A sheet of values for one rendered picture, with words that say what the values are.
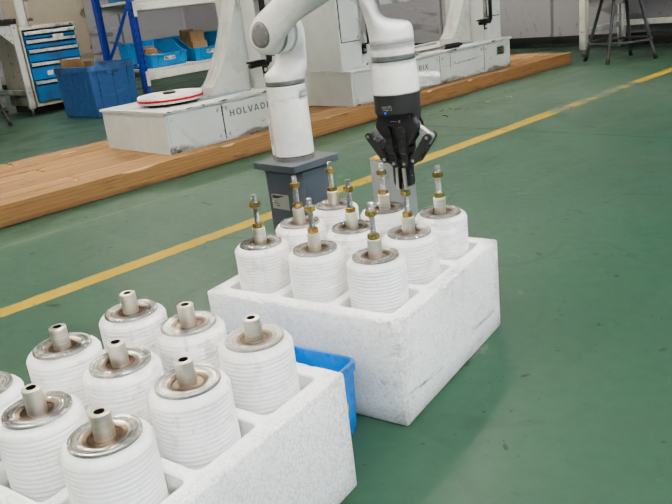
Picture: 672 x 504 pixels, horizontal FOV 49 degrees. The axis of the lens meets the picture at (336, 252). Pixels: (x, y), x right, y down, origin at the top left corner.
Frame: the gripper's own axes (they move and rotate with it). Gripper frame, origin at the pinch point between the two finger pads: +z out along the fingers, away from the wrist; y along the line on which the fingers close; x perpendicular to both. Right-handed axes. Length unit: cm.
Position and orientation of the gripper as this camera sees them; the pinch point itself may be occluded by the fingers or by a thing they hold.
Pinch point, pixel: (404, 177)
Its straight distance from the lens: 123.4
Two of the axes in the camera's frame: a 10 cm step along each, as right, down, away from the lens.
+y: 8.0, 1.1, -5.9
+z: 1.2, 9.3, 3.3
